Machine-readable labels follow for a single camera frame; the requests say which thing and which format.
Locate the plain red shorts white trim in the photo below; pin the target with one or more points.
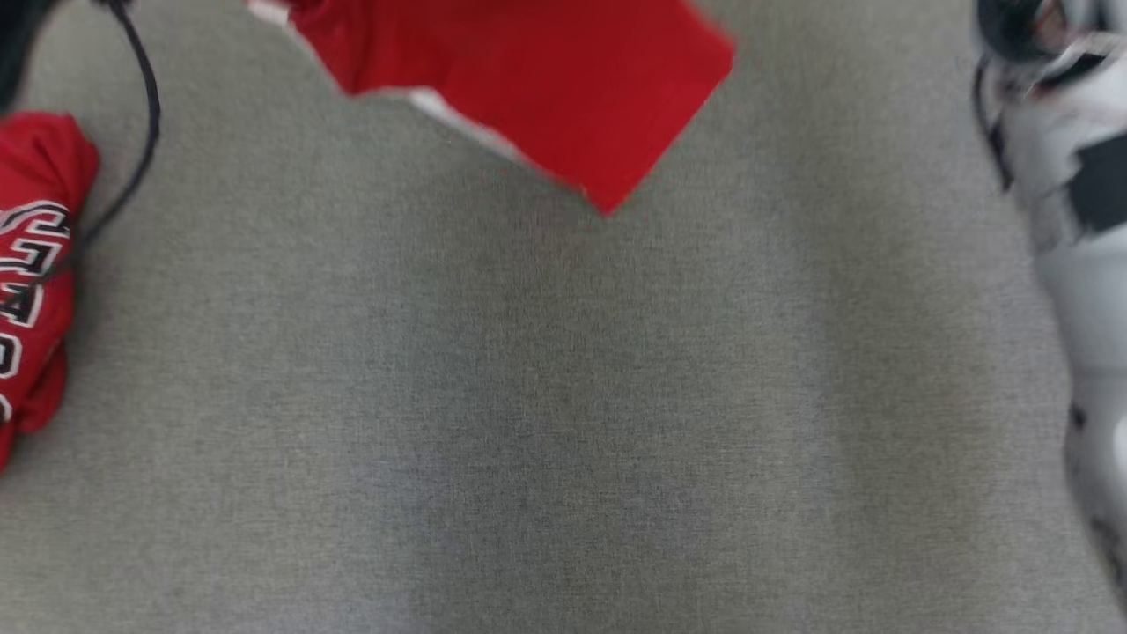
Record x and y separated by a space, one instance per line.
546 79

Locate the red Bulls 23 jersey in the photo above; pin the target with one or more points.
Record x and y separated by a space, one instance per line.
44 158

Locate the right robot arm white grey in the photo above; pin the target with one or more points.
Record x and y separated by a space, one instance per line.
1092 291

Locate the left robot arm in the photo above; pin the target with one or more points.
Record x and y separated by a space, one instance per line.
18 44

